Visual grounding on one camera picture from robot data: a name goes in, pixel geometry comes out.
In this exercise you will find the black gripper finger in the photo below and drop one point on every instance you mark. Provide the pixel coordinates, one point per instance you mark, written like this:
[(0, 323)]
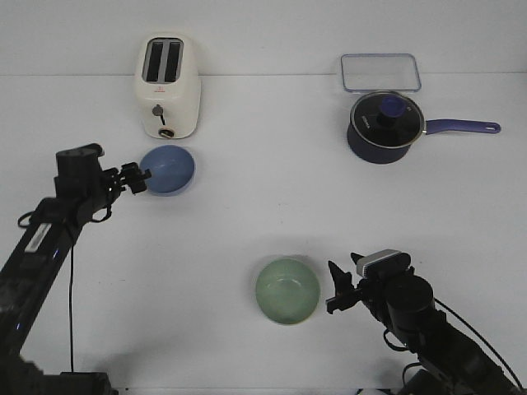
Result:
[(357, 259), (135, 186), (131, 173), (343, 287)]

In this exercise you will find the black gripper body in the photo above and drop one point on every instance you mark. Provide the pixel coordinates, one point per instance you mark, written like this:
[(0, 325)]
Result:
[(402, 301), (82, 179)]

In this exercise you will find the blue bowl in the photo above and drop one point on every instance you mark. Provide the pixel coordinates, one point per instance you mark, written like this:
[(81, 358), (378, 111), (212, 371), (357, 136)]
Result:
[(172, 169)]

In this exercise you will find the green bowl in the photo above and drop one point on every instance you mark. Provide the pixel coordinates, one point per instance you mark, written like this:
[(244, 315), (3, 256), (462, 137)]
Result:
[(287, 291)]

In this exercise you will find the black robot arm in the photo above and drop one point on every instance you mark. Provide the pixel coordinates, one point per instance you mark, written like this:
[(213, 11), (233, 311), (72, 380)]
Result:
[(449, 361), (52, 230)]

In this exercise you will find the dark blue saucepan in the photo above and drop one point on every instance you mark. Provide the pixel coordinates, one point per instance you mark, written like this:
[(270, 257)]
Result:
[(377, 155)]

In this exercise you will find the white two-slot toaster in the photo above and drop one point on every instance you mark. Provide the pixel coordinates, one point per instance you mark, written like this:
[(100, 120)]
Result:
[(167, 86)]

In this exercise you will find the glass pot lid blue knob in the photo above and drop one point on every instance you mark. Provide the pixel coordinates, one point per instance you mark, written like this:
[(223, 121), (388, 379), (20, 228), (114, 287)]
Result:
[(387, 119)]

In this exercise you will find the clear plastic container lid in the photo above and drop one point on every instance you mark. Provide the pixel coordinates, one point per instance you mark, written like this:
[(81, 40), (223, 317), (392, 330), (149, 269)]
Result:
[(367, 72)]

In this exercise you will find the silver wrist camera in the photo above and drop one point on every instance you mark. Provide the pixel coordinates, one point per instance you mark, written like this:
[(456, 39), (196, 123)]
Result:
[(384, 264), (92, 149)]

